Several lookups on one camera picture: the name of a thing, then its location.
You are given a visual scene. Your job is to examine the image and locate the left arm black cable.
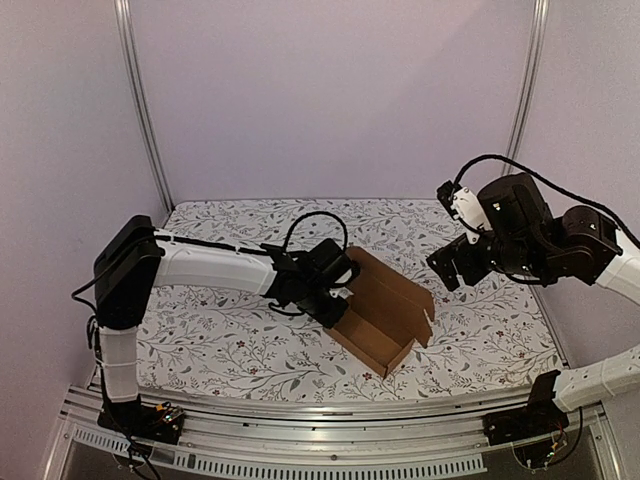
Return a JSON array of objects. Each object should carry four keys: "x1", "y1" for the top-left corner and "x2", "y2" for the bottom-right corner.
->
[{"x1": 283, "y1": 212, "x2": 350, "y2": 261}]

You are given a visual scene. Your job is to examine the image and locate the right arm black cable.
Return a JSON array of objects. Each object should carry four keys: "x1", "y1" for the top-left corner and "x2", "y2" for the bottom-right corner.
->
[{"x1": 452, "y1": 153, "x2": 640, "y2": 251}]

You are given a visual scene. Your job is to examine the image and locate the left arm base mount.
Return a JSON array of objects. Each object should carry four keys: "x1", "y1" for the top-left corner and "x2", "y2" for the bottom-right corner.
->
[{"x1": 97, "y1": 398, "x2": 186, "y2": 445}]

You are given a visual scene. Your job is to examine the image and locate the right aluminium frame post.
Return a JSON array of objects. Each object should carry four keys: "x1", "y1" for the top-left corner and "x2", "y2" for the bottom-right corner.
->
[{"x1": 506, "y1": 0, "x2": 550, "y2": 160}]

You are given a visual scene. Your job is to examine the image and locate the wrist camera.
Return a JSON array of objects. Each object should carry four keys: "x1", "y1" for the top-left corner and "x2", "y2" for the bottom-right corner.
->
[
  {"x1": 330, "y1": 286, "x2": 353, "y2": 302},
  {"x1": 436, "y1": 180, "x2": 491, "y2": 244}
]

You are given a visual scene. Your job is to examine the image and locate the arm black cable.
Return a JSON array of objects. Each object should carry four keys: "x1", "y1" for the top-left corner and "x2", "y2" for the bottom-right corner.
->
[
  {"x1": 452, "y1": 153, "x2": 640, "y2": 251},
  {"x1": 283, "y1": 212, "x2": 350, "y2": 261}
]

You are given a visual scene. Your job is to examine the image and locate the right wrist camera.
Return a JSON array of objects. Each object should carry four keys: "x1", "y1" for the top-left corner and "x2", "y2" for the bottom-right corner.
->
[{"x1": 436, "y1": 180, "x2": 491, "y2": 244}]

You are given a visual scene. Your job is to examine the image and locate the floral patterned table mat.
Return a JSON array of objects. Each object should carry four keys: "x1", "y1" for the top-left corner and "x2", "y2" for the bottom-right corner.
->
[{"x1": 137, "y1": 199, "x2": 563, "y2": 404}]

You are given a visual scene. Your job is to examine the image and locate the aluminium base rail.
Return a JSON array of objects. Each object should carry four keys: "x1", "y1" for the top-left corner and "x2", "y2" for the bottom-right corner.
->
[{"x1": 40, "y1": 381, "x2": 629, "y2": 479}]

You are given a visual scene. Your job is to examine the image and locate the aluminium frame post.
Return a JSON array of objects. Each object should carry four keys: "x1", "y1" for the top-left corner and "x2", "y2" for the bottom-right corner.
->
[
  {"x1": 114, "y1": 0, "x2": 175, "y2": 214},
  {"x1": 506, "y1": 0, "x2": 550, "y2": 160}
]

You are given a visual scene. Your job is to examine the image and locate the left aluminium frame post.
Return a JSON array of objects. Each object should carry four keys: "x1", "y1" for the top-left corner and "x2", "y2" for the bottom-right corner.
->
[{"x1": 114, "y1": 0, "x2": 175, "y2": 214}]

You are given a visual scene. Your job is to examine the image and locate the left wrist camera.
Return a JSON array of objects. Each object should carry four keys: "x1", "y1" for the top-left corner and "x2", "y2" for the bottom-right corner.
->
[{"x1": 330, "y1": 286, "x2": 353, "y2": 302}]

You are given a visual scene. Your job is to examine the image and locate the brown cardboard box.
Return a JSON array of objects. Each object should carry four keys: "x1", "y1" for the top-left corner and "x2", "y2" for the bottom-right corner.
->
[{"x1": 325, "y1": 246, "x2": 435, "y2": 378}]

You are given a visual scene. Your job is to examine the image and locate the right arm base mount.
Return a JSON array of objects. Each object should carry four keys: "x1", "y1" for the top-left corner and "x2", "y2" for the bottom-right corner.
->
[{"x1": 482, "y1": 370, "x2": 569, "y2": 469}]

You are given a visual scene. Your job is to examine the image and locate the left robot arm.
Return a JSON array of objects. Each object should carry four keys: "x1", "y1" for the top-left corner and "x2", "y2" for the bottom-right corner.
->
[{"x1": 71, "y1": 215, "x2": 360, "y2": 434}]

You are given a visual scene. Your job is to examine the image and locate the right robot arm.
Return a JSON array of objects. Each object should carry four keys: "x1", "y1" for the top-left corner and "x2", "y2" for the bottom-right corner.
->
[{"x1": 427, "y1": 173, "x2": 639, "y2": 436}]

